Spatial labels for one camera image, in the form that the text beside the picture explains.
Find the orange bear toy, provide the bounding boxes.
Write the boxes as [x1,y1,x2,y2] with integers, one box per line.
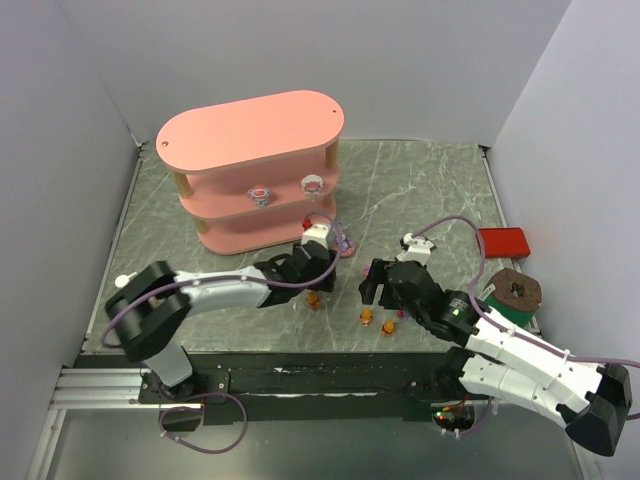
[359,308,373,326]
[381,320,396,336]
[306,291,321,310]

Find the pink white frilly toy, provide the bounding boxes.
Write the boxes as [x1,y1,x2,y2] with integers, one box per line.
[300,174,324,200]

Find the pink cloud toy blue bows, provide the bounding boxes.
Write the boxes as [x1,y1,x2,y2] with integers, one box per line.
[248,185,271,208]

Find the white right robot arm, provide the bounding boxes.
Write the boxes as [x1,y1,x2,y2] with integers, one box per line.
[358,259,633,457]

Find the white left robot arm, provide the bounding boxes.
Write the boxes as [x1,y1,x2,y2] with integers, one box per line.
[104,240,337,388]

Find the pink three-tier wooden shelf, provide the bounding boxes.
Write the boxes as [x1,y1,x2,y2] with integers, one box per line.
[156,90,345,255]

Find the purple bunny on pink base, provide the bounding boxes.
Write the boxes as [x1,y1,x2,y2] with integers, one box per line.
[335,222,356,258]

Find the red box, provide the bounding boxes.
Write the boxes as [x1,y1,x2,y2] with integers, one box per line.
[480,227,531,259]

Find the green brown tape roll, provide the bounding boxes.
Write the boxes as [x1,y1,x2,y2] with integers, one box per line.
[480,268,542,328]

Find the beige round disc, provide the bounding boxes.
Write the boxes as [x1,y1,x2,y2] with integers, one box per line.
[114,272,137,289]

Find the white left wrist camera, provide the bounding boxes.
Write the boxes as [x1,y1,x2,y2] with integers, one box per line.
[300,223,332,250]

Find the black base frame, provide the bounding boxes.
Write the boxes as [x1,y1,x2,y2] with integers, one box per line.
[134,349,501,426]

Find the purple loose cable loop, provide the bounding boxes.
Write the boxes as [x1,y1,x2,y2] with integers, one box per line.
[158,392,249,455]

